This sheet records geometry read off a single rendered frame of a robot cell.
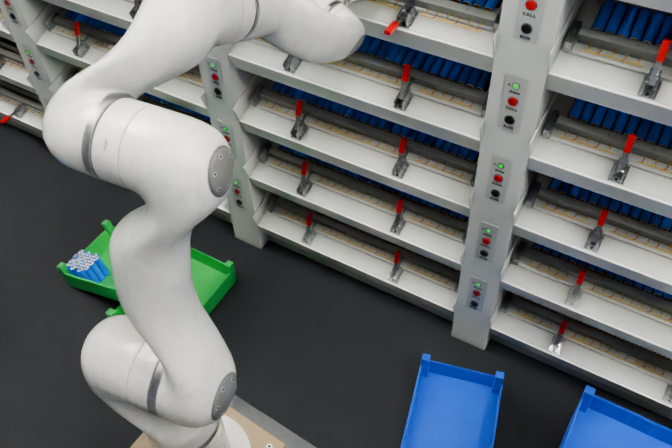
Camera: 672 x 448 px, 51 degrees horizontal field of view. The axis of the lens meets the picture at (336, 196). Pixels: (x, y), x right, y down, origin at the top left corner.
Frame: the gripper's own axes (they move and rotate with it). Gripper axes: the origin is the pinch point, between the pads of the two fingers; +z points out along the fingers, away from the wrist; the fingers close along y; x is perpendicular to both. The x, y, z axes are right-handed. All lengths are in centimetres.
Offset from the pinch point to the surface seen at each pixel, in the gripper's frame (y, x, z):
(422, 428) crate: -32, 101, -13
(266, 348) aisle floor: 13, 101, -13
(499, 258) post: -36, 58, 6
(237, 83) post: 33.2, 36.4, 2.2
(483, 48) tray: -24.9, 7.8, -4.4
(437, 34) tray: -16.1, 7.8, -4.3
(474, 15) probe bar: -21.3, 3.5, -1.8
